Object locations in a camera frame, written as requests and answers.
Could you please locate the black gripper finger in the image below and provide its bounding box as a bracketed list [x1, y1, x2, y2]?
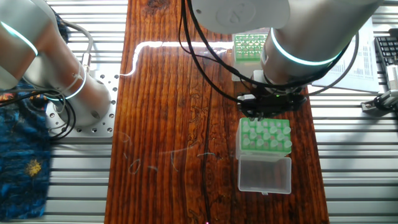
[256, 106, 272, 120]
[243, 107, 257, 121]

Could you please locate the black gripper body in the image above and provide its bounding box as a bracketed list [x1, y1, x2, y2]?
[238, 89, 309, 117]

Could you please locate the tall green pipette tip holder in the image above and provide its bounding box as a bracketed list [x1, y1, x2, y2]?
[236, 117, 294, 195]

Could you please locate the brown wooden board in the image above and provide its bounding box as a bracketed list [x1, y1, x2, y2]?
[104, 0, 330, 224]

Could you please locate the printed white paper sheet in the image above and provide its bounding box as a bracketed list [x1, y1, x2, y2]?
[311, 16, 380, 94]

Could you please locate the black keyboard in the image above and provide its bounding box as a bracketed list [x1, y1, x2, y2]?
[373, 36, 398, 66]

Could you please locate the blue patterned cloth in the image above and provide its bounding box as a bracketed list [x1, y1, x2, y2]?
[0, 81, 53, 218]

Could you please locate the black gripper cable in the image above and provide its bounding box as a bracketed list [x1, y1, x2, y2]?
[180, 0, 361, 103]

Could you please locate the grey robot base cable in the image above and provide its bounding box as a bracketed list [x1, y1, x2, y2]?
[59, 22, 95, 82]

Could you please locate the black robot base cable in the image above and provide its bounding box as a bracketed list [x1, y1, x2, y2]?
[25, 87, 76, 139]

